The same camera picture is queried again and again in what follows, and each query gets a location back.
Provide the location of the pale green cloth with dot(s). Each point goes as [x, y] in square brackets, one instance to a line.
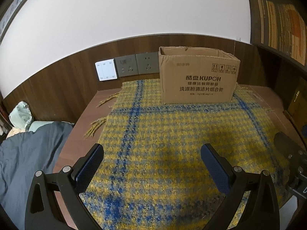
[20, 116]

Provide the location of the brown cardboard box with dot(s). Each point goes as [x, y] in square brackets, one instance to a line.
[199, 81]

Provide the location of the blue grey blanket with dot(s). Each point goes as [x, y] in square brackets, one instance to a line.
[28, 163]

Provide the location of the framed wall picture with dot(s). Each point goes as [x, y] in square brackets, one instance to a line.
[12, 9]

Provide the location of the yellow blue plaid mat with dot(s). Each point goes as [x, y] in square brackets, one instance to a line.
[168, 136]

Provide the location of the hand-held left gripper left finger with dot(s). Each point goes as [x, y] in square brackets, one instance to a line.
[90, 165]

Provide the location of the bookshelf with books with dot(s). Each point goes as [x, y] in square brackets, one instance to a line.
[283, 16]

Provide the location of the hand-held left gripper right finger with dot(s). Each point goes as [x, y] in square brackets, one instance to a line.
[214, 170]

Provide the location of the white wall switch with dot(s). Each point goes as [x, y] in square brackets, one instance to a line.
[106, 70]

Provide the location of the grey wall socket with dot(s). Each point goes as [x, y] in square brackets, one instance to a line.
[126, 66]
[147, 63]

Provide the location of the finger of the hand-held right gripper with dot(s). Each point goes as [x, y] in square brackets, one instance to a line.
[284, 143]

